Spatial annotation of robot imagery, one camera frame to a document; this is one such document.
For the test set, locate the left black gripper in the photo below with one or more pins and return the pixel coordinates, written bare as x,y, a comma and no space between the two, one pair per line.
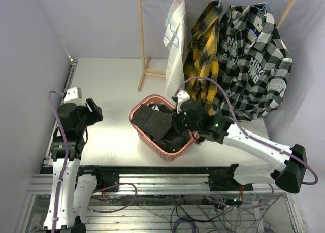
96,115

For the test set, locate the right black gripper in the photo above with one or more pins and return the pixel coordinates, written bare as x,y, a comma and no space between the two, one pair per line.
179,127

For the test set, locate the dark pinstriped shirt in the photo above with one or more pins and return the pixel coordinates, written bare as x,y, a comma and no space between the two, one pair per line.
156,121

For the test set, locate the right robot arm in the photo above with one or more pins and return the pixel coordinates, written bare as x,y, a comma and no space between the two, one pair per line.
283,166

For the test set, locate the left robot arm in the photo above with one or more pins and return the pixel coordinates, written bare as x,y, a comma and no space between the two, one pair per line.
72,184

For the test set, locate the yellow plaid shirt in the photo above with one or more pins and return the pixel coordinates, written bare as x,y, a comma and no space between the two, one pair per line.
202,58

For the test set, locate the black white checkered shirt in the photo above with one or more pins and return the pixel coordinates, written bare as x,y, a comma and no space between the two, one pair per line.
254,64

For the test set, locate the blue hanger of checkered shirt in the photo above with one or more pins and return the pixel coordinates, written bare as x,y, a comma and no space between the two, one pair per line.
264,9

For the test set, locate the pink plastic basket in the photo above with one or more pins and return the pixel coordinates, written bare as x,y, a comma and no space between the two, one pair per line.
158,99

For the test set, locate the wooden clothes rack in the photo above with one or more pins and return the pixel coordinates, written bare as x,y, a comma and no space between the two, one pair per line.
151,17

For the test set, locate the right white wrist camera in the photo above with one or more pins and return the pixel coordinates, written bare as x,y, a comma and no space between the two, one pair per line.
180,98

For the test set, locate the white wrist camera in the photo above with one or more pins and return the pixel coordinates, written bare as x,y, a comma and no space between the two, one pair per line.
73,95
180,98

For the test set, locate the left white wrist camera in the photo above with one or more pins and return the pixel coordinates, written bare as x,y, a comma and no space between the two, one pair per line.
73,95

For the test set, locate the aluminium frame base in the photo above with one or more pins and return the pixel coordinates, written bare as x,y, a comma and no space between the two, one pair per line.
129,170

